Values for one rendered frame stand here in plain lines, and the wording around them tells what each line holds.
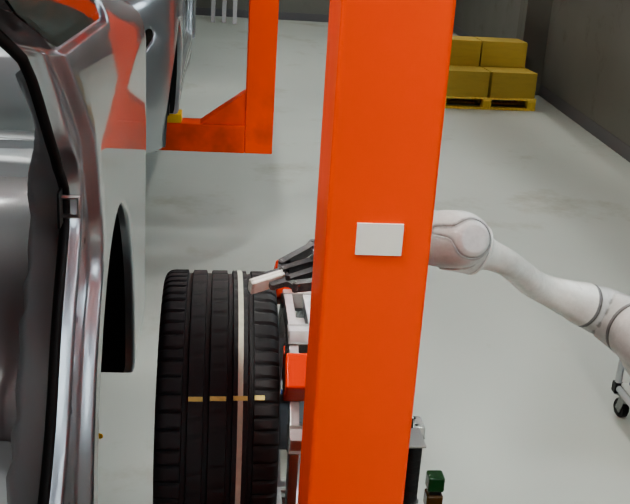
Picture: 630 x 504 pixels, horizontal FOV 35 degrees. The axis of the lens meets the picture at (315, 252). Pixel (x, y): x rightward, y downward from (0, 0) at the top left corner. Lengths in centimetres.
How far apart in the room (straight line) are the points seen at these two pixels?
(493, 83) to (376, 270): 883
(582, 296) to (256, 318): 72
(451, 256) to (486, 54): 880
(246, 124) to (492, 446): 260
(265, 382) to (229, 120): 393
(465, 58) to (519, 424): 682
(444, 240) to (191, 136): 401
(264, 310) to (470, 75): 833
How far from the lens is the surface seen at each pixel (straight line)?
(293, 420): 195
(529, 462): 389
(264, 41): 565
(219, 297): 202
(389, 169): 146
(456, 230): 183
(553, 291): 220
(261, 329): 196
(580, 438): 412
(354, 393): 159
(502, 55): 1064
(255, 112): 572
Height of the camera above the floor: 195
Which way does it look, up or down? 20 degrees down
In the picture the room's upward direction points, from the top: 4 degrees clockwise
